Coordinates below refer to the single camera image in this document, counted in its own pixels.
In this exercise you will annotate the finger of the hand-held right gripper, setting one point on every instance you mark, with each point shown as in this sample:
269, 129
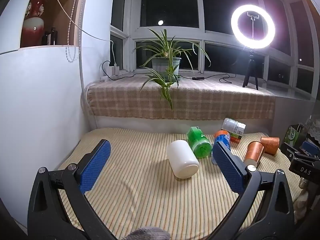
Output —
310, 148

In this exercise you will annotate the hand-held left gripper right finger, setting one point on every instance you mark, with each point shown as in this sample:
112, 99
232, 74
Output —
228, 170

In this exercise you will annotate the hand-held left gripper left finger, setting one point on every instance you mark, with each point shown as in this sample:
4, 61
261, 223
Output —
96, 165

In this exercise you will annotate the white cup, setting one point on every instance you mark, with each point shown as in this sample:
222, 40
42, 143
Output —
181, 157

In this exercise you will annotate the tall copper cup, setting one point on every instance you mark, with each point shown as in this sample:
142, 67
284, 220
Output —
254, 153

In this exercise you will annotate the blue and orange cup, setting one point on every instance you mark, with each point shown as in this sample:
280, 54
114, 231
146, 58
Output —
223, 138

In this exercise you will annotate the short copper cup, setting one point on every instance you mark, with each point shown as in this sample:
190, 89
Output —
270, 145

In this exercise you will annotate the green cup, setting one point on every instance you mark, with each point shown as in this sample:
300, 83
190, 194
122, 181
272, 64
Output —
198, 142

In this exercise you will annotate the clear cup with label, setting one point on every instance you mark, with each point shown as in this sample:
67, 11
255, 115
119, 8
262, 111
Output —
235, 128

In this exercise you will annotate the green paper bag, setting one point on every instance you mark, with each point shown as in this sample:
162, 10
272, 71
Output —
293, 135

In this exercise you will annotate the striped mat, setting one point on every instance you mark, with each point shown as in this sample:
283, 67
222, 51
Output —
140, 192

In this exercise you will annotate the plaid cloth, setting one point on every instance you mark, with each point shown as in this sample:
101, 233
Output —
200, 100

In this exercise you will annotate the grey fuzzy cloth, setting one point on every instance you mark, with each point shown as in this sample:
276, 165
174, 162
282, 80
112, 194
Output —
148, 234

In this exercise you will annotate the white power strip with chargers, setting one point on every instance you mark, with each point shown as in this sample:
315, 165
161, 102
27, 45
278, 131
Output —
111, 70

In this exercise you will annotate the potted spider plant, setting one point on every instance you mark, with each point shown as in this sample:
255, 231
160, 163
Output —
166, 66

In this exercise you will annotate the dark glass bottle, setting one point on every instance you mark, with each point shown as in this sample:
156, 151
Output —
45, 38
53, 36

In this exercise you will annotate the red ceramic vase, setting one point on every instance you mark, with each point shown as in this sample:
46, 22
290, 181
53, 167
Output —
33, 27

